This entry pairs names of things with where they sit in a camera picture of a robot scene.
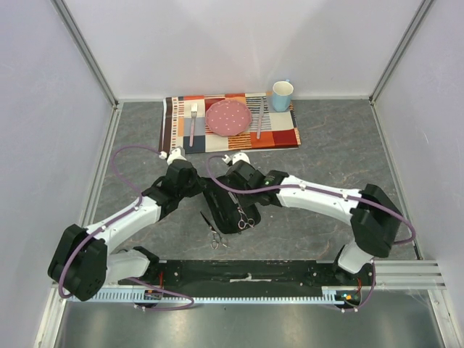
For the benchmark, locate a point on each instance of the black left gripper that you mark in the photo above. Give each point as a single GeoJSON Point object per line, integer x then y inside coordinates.
{"type": "Point", "coordinates": [199, 185]}

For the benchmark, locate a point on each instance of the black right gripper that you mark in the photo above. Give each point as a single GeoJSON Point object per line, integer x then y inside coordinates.
{"type": "Point", "coordinates": [234, 178]}

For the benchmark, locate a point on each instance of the black zip tool case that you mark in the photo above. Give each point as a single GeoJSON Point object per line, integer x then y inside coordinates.
{"type": "Point", "coordinates": [223, 210]}

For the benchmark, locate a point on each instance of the silver thinning scissors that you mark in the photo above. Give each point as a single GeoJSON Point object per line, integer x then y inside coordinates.
{"type": "Point", "coordinates": [244, 221]}

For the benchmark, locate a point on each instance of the silver straight scissors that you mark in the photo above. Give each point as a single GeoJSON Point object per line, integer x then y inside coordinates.
{"type": "Point", "coordinates": [217, 239]}

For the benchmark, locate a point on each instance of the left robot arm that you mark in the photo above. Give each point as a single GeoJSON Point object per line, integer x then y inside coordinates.
{"type": "Point", "coordinates": [85, 258]}

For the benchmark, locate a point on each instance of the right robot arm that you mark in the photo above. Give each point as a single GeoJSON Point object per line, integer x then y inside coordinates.
{"type": "Point", "coordinates": [372, 216]}

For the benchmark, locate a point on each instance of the pink dotted plate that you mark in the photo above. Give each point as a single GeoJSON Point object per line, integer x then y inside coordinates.
{"type": "Point", "coordinates": [228, 118]}

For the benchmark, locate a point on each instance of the colourful patchwork placemat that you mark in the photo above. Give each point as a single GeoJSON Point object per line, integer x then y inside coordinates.
{"type": "Point", "coordinates": [279, 129]}

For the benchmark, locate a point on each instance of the light blue mug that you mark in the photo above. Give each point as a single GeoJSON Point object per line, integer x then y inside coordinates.
{"type": "Point", "coordinates": [281, 96]}

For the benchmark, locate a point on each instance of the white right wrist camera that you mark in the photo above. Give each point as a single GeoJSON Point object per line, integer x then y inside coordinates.
{"type": "Point", "coordinates": [234, 158]}

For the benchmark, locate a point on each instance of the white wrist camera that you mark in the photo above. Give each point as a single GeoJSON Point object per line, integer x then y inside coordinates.
{"type": "Point", "coordinates": [234, 158]}
{"type": "Point", "coordinates": [177, 153]}

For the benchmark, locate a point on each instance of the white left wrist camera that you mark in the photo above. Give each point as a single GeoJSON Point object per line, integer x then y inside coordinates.
{"type": "Point", "coordinates": [177, 153]}

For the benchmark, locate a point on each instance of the pink handled knife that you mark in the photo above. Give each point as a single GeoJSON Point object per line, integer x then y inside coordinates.
{"type": "Point", "coordinates": [260, 117]}

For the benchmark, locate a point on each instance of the pink handled fork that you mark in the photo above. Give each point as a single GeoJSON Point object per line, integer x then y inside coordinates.
{"type": "Point", "coordinates": [194, 113]}

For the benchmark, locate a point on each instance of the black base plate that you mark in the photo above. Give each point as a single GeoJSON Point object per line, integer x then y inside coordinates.
{"type": "Point", "coordinates": [178, 273]}

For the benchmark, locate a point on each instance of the light blue cable duct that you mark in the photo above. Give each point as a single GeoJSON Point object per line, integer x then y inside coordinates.
{"type": "Point", "coordinates": [139, 295]}

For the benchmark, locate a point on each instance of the aluminium frame rail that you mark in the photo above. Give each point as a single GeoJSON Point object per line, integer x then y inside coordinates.
{"type": "Point", "coordinates": [419, 272]}

